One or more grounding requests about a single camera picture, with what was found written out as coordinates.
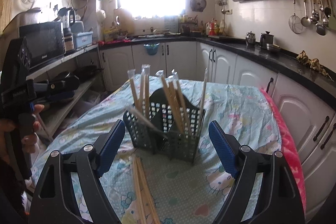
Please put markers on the bamboo chopsticks on table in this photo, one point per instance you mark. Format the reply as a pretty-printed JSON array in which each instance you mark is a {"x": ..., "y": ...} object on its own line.
[{"x": 142, "y": 192}]

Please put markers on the small steel kettle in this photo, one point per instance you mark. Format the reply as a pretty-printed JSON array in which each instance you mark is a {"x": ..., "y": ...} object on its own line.
[{"x": 250, "y": 39}]

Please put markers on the steel bowl on counter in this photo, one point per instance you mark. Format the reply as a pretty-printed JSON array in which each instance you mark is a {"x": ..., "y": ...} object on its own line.
[{"x": 273, "y": 48}]

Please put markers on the white lower cabinets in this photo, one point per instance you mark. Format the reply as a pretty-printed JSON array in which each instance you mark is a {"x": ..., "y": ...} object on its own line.
[{"x": 309, "y": 119}]

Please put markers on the wire mesh skimmer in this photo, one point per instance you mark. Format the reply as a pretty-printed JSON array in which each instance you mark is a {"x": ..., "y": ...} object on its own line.
[{"x": 295, "y": 22}]

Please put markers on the black tracker box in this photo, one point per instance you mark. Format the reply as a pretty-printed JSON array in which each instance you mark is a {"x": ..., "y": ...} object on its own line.
[{"x": 16, "y": 65}]

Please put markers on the black microwave oven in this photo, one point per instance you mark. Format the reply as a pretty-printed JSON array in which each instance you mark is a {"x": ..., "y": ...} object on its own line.
[{"x": 45, "y": 41}]

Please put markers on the pink fleece blanket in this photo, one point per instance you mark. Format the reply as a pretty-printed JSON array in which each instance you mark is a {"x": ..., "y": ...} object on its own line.
[{"x": 289, "y": 150}]

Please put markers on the round wall fan vent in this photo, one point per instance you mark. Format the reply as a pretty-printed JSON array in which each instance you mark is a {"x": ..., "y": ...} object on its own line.
[{"x": 198, "y": 5}]

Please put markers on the brown rag on counter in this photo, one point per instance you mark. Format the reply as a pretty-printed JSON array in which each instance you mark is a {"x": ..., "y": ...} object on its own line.
[{"x": 314, "y": 64}]

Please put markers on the steel ladle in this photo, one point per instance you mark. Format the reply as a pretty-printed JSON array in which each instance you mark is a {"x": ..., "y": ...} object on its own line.
[{"x": 305, "y": 21}]

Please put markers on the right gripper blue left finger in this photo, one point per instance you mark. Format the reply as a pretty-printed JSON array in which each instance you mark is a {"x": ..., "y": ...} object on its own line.
[{"x": 107, "y": 146}]

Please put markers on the blue plastic storage box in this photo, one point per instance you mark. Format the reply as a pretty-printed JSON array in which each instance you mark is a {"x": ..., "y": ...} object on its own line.
[{"x": 82, "y": 39}]

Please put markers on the black kitchen countertop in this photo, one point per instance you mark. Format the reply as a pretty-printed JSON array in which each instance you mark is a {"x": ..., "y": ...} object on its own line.
[{"x": 283, "y": 62}]

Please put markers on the cartoon print tablecloth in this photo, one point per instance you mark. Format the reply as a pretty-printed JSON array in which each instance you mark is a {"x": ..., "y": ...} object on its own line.
[{"x": 179, "y": 174}]

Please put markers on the black blender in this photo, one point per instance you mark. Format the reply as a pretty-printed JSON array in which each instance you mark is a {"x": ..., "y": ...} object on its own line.
[{"x": 67, "y": 17}]

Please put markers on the wooden cutting board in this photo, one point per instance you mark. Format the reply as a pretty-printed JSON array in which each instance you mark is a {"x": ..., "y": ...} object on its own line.
[{"x": 6, "y": 9}]

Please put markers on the dark green utensil basket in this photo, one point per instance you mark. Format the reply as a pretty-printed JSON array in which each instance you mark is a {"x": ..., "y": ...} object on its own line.
[{"x": 177, "y": 146}]

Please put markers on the red bottle on counter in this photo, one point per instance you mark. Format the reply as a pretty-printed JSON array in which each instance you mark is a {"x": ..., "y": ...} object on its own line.
[{"x": 212, "y": 28}]

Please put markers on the blue hanging bin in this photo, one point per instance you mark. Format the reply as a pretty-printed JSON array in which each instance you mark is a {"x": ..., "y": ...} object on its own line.
[{"x": 151, "y": 49}]

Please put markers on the person's left hand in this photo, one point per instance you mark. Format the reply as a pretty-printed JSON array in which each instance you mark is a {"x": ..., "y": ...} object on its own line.
[{"x": 29, "y": 140}]

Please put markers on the black coffee pot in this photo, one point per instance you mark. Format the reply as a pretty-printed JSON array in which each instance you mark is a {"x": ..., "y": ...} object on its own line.
[{"x": 265, "y": 39}]

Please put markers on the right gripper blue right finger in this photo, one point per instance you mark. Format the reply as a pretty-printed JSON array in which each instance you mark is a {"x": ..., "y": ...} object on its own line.
[{"x": 227, "y": 148}]

